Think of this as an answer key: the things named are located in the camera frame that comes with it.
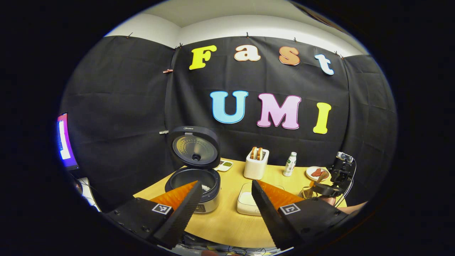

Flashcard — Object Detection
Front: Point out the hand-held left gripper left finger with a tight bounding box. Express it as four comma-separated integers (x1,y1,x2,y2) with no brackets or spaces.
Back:
105,181,203,249

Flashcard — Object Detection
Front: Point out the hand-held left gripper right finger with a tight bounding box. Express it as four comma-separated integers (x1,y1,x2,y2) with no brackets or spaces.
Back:
251,180,350,250

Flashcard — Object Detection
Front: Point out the clear plastic rice box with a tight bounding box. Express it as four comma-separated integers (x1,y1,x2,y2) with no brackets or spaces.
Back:
237,182,285,216

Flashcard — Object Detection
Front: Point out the dark lidded rice cooker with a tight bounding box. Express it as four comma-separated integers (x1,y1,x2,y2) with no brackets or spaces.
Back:
165,126,221,214

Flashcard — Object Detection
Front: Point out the white round plate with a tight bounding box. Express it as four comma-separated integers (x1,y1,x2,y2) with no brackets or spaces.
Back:
306,166,330,182

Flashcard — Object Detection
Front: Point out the white toaster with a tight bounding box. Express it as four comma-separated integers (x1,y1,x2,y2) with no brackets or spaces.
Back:
243,148,269,180

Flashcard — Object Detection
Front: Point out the white drink bottle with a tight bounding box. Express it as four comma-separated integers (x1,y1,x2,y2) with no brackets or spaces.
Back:
283,152,297,177

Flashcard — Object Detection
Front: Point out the white side desk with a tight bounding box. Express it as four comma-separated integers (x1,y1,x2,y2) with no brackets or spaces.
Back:
76,177,102,212

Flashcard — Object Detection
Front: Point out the black backdrop cloth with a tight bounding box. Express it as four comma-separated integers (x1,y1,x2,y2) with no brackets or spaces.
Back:
60,36,398,210

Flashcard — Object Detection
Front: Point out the computer monitor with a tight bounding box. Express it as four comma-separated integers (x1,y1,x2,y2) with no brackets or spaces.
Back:
56,113,79,170

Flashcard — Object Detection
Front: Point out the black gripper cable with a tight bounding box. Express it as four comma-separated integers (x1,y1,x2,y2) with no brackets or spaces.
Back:
341,160,357,199

